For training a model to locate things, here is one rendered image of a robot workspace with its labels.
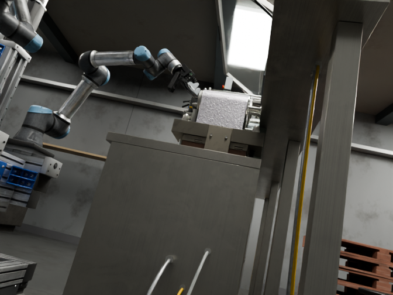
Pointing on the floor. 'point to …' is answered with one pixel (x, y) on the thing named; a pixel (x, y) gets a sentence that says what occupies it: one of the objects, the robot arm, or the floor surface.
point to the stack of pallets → (365, 268)
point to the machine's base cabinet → (164, 225)
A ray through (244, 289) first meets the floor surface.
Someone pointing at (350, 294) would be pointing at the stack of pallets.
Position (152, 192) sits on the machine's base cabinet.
